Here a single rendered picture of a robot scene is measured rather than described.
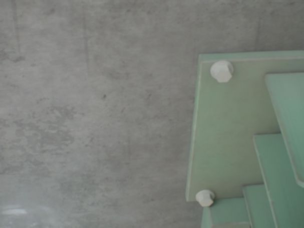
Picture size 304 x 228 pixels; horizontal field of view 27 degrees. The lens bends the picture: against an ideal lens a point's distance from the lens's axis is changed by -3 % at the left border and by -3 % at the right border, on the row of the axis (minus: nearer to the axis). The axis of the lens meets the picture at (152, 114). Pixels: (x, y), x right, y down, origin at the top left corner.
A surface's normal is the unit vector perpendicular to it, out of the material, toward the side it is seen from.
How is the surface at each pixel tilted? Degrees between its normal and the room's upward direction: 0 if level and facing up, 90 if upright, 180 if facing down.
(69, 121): 0
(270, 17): 0
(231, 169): 0
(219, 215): 90
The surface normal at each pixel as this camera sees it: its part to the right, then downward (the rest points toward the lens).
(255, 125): 0.11, 0.71
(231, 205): 0.02, -0.70
